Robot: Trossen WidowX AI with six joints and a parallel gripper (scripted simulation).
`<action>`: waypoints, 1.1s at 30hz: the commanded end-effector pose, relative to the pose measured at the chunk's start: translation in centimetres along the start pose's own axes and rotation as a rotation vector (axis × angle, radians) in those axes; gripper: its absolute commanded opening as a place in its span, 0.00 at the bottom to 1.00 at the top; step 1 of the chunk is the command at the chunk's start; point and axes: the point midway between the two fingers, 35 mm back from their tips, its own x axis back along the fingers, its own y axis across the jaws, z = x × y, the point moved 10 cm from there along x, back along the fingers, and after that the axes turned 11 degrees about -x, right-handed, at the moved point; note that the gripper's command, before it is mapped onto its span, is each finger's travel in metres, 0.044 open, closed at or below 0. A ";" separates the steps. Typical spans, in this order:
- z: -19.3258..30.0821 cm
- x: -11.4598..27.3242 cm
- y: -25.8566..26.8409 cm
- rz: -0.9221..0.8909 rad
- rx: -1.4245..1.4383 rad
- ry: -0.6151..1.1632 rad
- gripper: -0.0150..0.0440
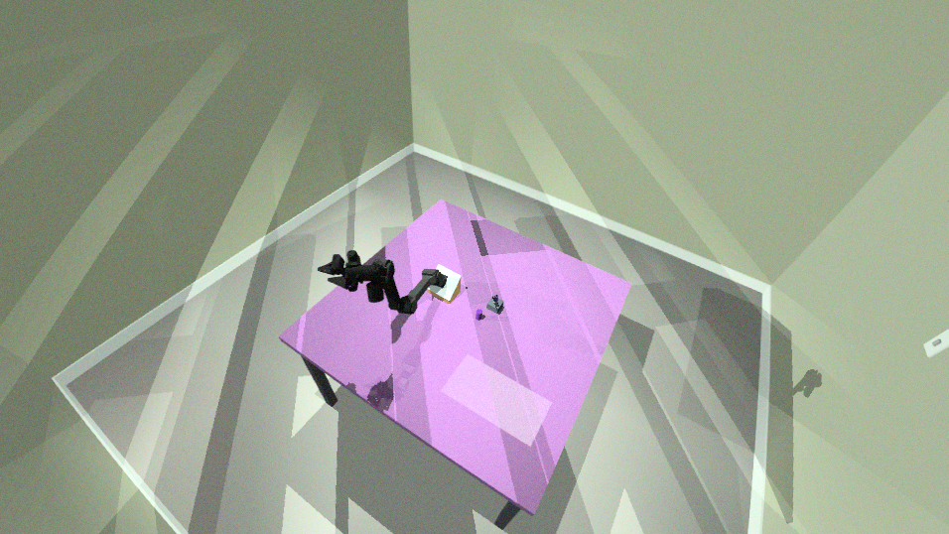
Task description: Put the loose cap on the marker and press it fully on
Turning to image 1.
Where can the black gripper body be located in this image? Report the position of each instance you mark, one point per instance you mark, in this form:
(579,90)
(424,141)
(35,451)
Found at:
(352,274)

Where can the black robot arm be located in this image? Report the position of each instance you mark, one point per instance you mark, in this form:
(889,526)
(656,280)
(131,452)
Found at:
(381,272)

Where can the pale blue square block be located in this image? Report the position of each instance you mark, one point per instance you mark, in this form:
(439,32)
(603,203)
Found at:
(494,307)

